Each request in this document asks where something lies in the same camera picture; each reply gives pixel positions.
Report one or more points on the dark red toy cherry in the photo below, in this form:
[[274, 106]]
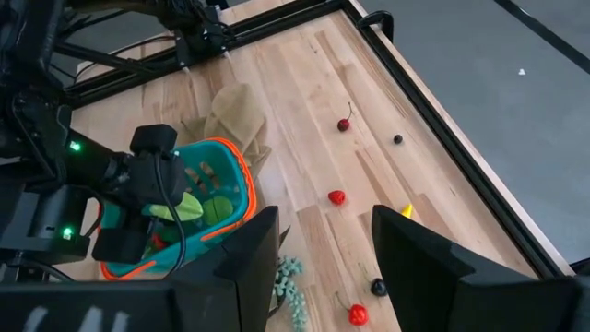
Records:
[[343, 125]]

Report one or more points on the dark purple toy berry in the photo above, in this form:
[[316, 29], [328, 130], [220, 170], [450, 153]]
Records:
[[379, 287]]

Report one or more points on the red toy raspberry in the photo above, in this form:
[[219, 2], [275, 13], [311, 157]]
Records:
[[337, 198]]

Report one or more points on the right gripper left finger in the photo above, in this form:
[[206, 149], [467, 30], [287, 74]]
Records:
[[256, 267]]

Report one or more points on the red toy strawberry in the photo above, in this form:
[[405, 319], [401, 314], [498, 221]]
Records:
[[159, 241]]

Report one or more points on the small dark toy blueberry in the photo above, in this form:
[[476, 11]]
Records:
[[398, 139]]

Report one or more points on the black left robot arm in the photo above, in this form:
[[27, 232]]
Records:
[[87, 159]]

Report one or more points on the black aluminium table frame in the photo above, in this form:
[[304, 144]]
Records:
[[454, 140]]

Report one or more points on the dark green toy pepper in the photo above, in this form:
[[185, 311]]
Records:
[[171, 234]]

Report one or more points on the round light green toy fruit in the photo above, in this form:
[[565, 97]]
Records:
[[219, 211]]

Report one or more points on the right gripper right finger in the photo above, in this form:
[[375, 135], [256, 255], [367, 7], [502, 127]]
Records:
[[428, 286]]

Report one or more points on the yellow-green toy vegetable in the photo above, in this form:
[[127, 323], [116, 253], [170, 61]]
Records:
[[189, 209]]

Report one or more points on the green basket with orange rim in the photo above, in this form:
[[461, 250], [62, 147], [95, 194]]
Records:
[[232, 182]]

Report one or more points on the succulent in black pot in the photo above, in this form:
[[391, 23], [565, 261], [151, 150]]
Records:
[[288, 286]]

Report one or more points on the yellow toy piece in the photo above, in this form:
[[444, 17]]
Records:
[[407, 211]]

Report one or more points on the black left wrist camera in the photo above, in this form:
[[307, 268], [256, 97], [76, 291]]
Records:
[[120, 246]]

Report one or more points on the tan folded cloth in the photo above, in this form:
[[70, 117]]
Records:
[[239, 120]]

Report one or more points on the bright red toy cherry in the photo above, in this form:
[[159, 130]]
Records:
[[358, 315]]

